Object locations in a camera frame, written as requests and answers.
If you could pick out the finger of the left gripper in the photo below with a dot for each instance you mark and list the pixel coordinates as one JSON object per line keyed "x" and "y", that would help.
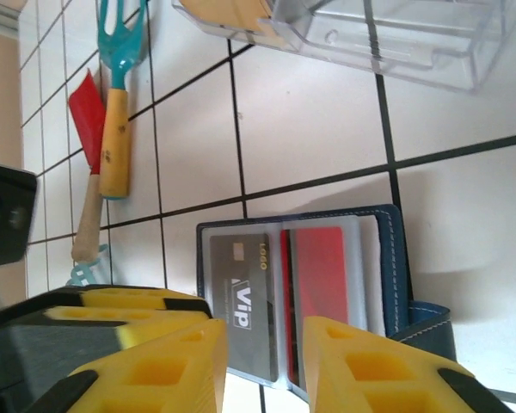
{"x": 155, "y": 329}
{"x": 124, "y": 299}

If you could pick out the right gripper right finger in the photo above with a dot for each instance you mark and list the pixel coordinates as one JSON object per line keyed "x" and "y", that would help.
{"x": 370, "y": 378}

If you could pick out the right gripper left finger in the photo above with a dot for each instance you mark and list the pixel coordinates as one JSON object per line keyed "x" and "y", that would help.
{"x": 163, "y": 378}

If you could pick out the grey VIP card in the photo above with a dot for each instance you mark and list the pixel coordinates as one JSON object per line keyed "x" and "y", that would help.
{"x": 245, "y": 301}

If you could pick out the plain red card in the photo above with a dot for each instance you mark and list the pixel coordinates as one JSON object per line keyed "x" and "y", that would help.
{"x": 320, "y": 275}

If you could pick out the blue leather card holder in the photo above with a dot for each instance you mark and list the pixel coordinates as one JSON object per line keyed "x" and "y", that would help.
{"x": 395, "y": 266}

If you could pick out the gold card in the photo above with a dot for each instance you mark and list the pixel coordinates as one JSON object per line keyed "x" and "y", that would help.
{"x": 223, "y": 13}

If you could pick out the clear acrylic card organizer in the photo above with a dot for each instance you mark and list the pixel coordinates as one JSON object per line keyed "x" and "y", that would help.
{"x": 413, "y": 43}

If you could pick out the light blue toy fork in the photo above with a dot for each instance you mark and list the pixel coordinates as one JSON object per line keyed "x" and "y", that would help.
{"x": 84, "y": 273}

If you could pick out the red toy shovel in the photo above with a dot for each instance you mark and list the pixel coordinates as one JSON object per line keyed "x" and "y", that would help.
{"x": 88, "y": 116}

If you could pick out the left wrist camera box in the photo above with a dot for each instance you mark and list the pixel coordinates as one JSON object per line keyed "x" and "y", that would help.
{"x": 6, "y": 215}

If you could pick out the aluminium corner post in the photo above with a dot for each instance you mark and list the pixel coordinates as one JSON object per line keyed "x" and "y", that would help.
{"x": 0, "y": 13}

